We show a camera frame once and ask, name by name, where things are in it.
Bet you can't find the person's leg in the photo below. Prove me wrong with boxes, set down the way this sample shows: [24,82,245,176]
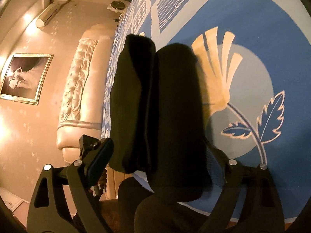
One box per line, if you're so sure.
[118,177,209,233]

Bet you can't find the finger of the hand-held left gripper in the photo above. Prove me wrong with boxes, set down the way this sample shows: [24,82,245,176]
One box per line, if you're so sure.
[79,135,107,162]

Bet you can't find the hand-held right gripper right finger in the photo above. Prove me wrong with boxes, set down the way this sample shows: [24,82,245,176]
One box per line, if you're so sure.
[198,138,285,233]

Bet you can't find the cream tufted headboard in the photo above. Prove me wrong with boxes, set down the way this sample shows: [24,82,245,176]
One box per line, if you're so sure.
[56,24,117,167]

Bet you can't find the black pants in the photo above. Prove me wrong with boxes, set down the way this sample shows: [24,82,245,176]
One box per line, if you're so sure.
[108,34,212,203]

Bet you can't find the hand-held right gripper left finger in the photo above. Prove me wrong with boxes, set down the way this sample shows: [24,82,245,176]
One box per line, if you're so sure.
[27,139,114,233]

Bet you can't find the blue patterned bed sheet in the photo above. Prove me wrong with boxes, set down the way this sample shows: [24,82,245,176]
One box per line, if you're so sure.
[101,0,311,224]

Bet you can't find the white air conditioner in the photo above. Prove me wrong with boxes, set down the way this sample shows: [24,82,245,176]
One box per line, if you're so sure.
[36,1,71,27]

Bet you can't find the framed wall picture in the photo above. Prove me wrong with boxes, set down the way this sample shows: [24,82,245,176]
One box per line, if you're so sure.
[0,53,54,106]

